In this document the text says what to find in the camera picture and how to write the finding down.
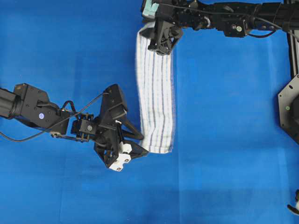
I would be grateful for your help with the blue table cloth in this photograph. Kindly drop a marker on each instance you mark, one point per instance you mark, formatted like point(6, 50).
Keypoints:
point(231, 163)

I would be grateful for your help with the white blue striped towel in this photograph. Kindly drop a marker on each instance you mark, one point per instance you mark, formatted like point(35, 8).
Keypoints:
point(155, 84)

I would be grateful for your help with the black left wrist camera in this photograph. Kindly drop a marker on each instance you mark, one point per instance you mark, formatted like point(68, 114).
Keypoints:
point(113, 106)

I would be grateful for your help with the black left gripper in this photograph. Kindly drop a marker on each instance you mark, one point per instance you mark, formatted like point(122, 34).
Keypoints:
point(109, 142)

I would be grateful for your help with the black white object at edge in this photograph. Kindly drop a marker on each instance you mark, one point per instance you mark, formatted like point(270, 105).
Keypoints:
point(295, 209)

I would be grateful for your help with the black aluminium frame rail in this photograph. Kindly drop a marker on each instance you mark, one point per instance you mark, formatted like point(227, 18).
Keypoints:
point(293, 55)

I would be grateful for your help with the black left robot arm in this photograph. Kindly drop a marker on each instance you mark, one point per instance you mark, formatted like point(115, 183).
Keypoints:
point(33, 108)

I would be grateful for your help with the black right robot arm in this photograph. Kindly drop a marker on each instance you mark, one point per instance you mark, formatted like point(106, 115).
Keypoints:
point(234, 19)

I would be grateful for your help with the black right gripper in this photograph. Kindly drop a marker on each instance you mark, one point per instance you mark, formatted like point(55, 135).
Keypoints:
point(165, 34)

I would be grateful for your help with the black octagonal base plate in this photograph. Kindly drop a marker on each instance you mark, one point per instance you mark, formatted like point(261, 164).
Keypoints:
point(288, 104)

